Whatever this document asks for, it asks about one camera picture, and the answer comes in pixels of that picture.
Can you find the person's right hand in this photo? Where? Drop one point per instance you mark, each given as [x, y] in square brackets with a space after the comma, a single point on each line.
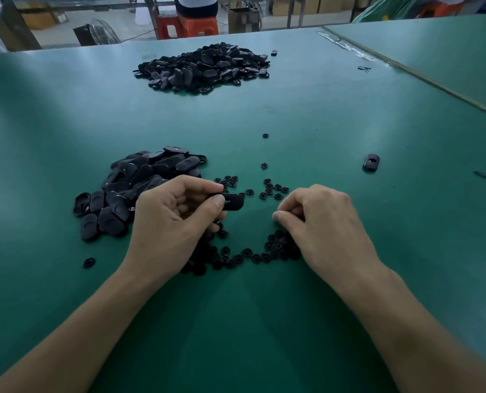
[333, 237]

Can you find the person's left hand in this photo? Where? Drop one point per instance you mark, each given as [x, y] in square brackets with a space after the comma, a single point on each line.
[165, 233]

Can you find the pile of black shells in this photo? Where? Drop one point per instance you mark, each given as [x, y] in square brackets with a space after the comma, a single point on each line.
[132, 176]
[204, 68]

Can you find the pile of small black buttons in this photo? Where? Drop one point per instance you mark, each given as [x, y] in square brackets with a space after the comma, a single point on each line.
[227, 258]

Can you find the person's left forearm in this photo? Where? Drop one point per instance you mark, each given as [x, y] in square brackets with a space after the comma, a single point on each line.
[67, 344]

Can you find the person's right forearm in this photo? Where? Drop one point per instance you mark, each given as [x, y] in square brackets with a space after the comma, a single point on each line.
[427, 339]

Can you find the small black plastic scrap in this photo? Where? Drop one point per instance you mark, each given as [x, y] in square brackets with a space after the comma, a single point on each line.
[363, 68]

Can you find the red plastic stool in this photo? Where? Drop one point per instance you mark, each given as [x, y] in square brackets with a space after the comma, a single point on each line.
[199, 26]
[168, 26]
[439, 9]

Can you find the grey floor fan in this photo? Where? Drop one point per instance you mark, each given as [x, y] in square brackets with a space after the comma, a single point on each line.
[95, 32]

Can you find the small open cardboard box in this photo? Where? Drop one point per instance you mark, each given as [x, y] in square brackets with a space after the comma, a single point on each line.
[245, 18]

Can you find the green striped bag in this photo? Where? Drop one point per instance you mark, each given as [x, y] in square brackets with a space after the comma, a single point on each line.
[390, 8]

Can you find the large brown cardboard box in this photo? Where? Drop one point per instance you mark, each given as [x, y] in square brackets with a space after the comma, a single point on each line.
[20, 27]

